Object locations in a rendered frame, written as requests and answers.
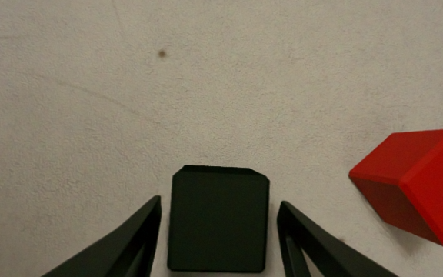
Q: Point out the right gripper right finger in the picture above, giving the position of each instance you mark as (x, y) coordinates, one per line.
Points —
(331, 256)

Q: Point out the red cube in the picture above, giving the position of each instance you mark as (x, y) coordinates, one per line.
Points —
(403, 180)

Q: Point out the black cube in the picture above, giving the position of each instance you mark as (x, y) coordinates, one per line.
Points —
(218, 220)

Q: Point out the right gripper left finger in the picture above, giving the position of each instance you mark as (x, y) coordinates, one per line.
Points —
(113, 254)

